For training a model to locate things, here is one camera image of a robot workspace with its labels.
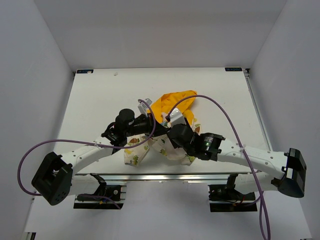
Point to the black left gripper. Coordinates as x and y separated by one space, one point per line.
149 122

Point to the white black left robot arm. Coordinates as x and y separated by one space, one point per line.
57 176

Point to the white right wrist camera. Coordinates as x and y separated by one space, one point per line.
175 117

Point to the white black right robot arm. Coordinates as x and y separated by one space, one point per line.
281 171

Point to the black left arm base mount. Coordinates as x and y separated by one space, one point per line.
94 192

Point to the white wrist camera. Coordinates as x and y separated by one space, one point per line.
175 117
144 105

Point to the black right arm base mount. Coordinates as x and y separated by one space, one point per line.
223 198

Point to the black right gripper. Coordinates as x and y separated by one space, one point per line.
174 144

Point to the aluminium front table rail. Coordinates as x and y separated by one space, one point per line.
162 177

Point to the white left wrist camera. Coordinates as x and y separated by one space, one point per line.
144 105

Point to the blue left corner label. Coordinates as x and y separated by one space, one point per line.
84 71

